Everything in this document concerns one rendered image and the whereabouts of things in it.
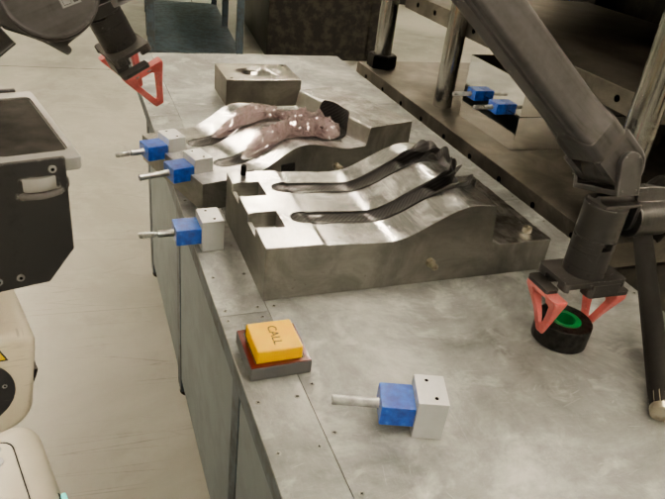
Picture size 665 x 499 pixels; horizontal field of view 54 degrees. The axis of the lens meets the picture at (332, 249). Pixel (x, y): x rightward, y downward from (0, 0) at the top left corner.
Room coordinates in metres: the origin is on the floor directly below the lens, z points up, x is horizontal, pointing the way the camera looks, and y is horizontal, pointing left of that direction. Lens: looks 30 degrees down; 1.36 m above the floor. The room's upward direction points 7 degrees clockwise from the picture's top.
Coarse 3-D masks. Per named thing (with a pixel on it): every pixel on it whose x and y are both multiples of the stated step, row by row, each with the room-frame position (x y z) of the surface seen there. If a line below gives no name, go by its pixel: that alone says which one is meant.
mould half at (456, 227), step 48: (288, 192) 0.98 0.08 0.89; (384, 192) 1.01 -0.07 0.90; (480, 192) 0.98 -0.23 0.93; (240, 240) 0.92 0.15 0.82; (288, 240) 0.82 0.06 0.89; (336, 240) 0.84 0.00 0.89; (384, 240) 0.87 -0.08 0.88; (432, 240) 0.90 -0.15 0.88; (480, 240) 0.93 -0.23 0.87; (528, 240) 0.98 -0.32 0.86; (288, 288) 0.80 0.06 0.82; (336, 288) 0.84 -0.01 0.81
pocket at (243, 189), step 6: (234, 186) 0.99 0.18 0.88; (240, 186) 0.99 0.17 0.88; (246, 186) 1.00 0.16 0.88; (252, 186) 1.00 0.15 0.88; (258, 186) 1.00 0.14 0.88; (234, 192) 0.98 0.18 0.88; (240, 192) 0.99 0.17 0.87; (246, 192) 1.00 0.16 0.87; (252, 192) 1.00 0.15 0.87; (258, 192) 1.00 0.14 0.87; (264, 192) 0.97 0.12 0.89
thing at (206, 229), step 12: (204, 216) 0.93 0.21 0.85; (216, 216) 0.93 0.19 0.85; (180, 228) 0.90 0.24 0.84; (192, 228) 0.91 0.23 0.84; (204, 228) 0.90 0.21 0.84; (216, 228) 0.91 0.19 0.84; (180, 240) 0.89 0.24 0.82; (192, 240) 0.90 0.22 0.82; (204, 240) 0.90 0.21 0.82; (216, 240) 0.91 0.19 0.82
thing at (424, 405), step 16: (384, 384) 0.59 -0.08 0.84; (400, 384) 0.60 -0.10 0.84; (416, 384) 0.59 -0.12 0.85; (432, 384) 0.59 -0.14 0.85; (336, 400) 0.57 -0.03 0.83; (352, 400) 0.57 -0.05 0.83; (368, 400) 0.57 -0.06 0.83; (384, 400) 0.57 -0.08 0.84; (400, 400) 0.57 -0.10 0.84; (416, 400) 0.57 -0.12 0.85; (432, 400) 0.56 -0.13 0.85; (448, 400) 0.57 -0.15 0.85; (384, 416) 0.56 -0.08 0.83; (400, 416) 0.56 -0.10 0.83; (416, 416) 0.55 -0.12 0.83; (432, 416) 0.56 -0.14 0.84; (416, 432) 0.55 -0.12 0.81; (432, 432) 0.56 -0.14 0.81
